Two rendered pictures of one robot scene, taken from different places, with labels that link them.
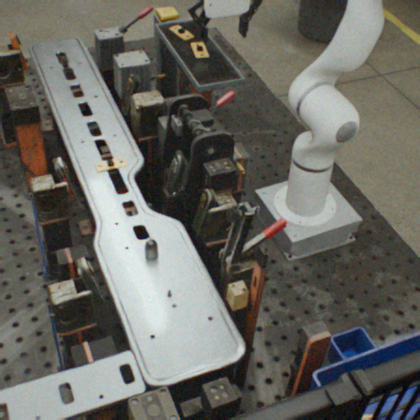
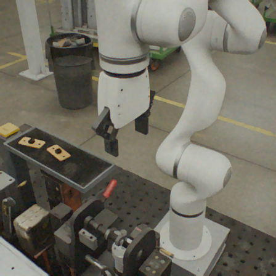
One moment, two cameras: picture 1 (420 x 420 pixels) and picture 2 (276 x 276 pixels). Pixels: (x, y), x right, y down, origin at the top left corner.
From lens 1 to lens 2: 83 cm
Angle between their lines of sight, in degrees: 24
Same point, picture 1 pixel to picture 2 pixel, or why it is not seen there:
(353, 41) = (212, 103)
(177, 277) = not seen: outside the picture
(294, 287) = not seen: outside the picture
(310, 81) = (177, 146)
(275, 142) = (120, 193)
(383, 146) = (151, 157)
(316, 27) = (73, 101)
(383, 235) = (238, 230)
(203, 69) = (74, 169)
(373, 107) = (130, 135)
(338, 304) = not seen: outside the picture
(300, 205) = (190, 243)
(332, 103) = (208, 158)
